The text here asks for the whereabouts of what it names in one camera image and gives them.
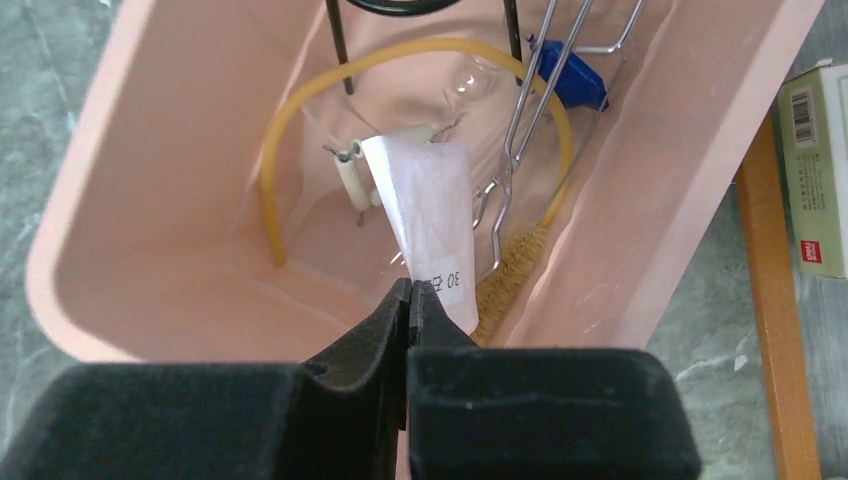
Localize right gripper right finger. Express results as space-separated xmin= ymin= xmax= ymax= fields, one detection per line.
xmin=407 ymin=281 xmax=702 ymax=479

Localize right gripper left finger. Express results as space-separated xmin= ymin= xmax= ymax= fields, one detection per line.
xmin=1 ymin=279 xmax=412 ymax=479

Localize tan bottle brush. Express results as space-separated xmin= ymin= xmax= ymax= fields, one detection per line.
xmin=470 ymin=223 xmax=548 ymax=346

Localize white paper packet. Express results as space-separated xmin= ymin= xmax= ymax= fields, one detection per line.
xmin=362 ymin=135 xmax=479 ymax=334

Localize metal crucible tongs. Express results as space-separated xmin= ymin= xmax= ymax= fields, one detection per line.
xmin=486 ymin=0 xmax=645 ymax=272

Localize yellow rubber tube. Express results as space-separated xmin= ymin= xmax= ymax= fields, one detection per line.
xmin=258 ymin=37 xmax=576 ymax=269

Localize blue plastic clip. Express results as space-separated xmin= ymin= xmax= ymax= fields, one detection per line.
xmin=537 ymin=40 xmax=609 ymax=111

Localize black iron ring stand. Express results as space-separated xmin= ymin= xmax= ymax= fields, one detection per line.
xmin=325 ymin=0 xmax=523 ymax=65

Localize clear graduated cylinder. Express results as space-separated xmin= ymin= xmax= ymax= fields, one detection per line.
xmin=383 ymin=52 xmax=508 ymax=245

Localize pink plastic bin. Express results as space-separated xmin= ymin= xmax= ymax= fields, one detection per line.
xmin=26 ymin=1 xmax=822 ymax=365

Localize orange wooden rack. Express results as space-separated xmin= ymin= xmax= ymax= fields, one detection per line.
xmin=736 ymin=113 xmax=821 ymax=479

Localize small white box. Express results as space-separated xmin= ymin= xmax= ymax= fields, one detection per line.
xmin=777 ymin=58 xmax=847 ymax=280

